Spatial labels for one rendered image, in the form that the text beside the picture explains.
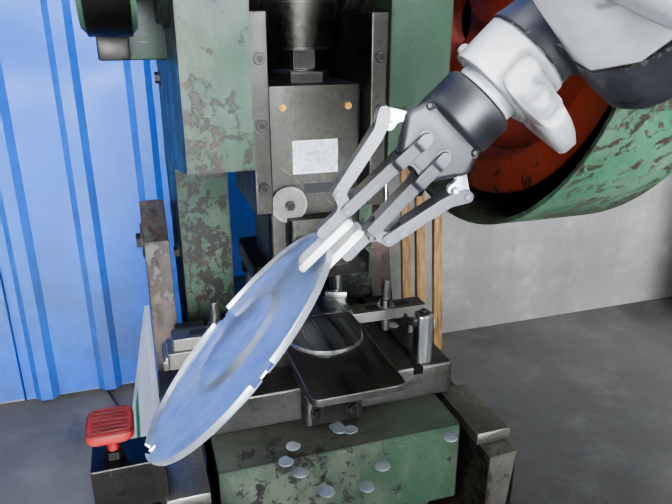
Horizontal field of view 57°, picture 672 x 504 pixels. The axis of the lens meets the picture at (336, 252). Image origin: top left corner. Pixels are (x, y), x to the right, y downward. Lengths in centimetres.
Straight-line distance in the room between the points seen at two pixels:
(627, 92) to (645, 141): 36
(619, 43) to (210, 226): 88
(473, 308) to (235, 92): 205
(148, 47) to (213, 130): 26
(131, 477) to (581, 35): 74
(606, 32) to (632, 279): 279
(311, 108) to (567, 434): 158
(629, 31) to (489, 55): 13
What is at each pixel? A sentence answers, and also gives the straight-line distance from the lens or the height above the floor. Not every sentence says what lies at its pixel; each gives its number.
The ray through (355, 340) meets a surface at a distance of 98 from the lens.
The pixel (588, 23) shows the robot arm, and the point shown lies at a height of 125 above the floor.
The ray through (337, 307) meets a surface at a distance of 110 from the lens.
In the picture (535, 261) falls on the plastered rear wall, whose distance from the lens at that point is 284.
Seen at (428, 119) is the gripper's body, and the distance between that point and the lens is 58.
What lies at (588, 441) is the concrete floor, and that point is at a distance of 222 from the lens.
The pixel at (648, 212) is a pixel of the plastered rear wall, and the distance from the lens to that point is 316.
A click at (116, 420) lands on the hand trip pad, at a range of 89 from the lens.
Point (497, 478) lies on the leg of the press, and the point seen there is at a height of 57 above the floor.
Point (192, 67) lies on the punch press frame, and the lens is 85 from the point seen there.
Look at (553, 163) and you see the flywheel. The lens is 98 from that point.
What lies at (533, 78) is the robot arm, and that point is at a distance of 56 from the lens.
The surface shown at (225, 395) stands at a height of 93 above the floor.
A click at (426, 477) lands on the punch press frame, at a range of 109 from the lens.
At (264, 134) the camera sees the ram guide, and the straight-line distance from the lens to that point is 89.
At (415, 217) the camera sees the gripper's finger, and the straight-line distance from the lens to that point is 60.
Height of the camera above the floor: 125
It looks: 20 degrees down
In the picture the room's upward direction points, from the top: straight up
